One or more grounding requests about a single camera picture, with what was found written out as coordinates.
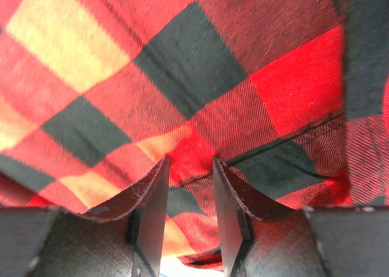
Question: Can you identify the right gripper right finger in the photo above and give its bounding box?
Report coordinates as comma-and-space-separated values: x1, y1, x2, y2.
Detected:
213, 158, 388, 276

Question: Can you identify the red black plaid shirt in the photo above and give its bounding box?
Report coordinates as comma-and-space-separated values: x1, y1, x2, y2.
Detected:
1, 0, 388, 269

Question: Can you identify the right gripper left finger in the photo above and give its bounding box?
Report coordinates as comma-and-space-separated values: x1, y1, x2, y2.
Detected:
1, 158, 169, 276

